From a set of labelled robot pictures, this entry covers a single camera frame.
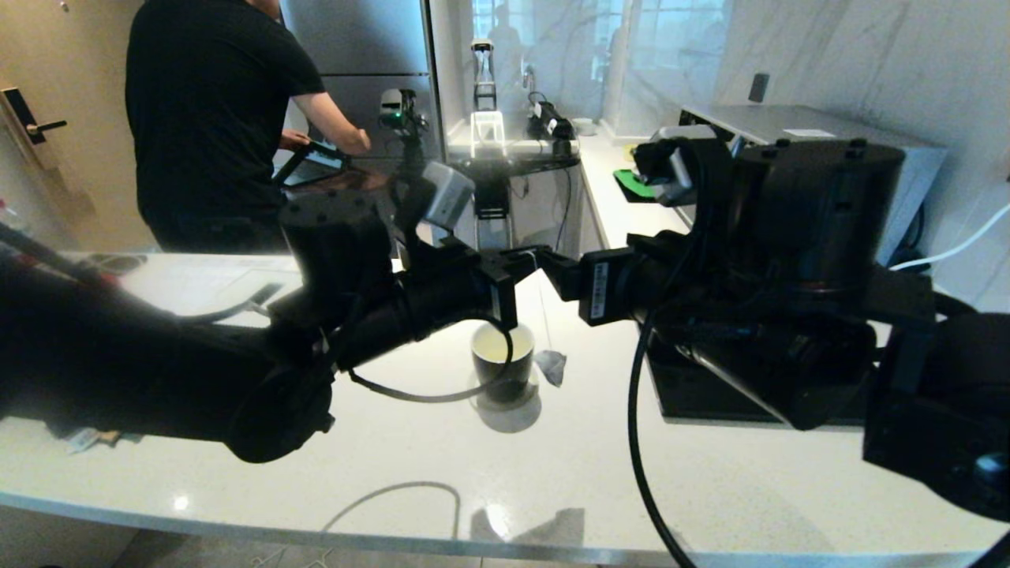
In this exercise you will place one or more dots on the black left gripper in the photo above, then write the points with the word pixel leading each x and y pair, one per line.
pixel 458 292

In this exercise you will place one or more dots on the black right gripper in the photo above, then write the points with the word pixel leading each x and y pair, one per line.
pixel 647 284

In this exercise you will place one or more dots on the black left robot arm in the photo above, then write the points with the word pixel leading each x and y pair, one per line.
pixel 118 363

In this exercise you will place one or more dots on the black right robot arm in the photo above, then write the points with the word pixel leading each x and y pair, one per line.
pixel 828 237

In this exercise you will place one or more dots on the black mug white inside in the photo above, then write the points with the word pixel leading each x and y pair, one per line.
pixel 501 347

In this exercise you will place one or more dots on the black curved desk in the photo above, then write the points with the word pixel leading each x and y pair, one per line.
pixel 536 164

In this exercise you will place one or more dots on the green mat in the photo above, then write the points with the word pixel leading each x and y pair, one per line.
pixel 631 185

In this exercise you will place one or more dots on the white round saucer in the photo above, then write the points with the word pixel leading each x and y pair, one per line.
pixel 529 398

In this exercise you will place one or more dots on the yellow bowl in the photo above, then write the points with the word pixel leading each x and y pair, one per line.
pixel 631 150

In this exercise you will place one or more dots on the black rectangular serving tray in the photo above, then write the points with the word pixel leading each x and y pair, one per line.
pixel 710 394

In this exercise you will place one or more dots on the black white robot stand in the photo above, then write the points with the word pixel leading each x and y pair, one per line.
pixel 489 79

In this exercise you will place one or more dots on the open laptop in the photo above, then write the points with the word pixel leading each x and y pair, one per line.
pixel 316 166

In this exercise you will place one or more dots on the silver refrigerator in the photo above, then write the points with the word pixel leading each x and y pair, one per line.
pixel 355 47

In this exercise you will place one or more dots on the silver microwave oven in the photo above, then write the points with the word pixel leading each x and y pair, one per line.
pixel 828 122

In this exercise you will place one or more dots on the person in black shirt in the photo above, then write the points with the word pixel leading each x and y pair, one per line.
pixel 213 118

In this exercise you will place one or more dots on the orange grey cleaning cloth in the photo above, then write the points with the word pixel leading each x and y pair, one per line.
pixel 102 435

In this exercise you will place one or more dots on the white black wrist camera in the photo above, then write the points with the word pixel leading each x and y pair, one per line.
pixel 671 166
pixel 448 193

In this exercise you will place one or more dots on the grey camera device green light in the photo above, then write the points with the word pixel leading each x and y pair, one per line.
pixel 398 110

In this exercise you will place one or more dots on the black wall outlet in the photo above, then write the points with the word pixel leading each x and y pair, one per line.
pixel 759 88

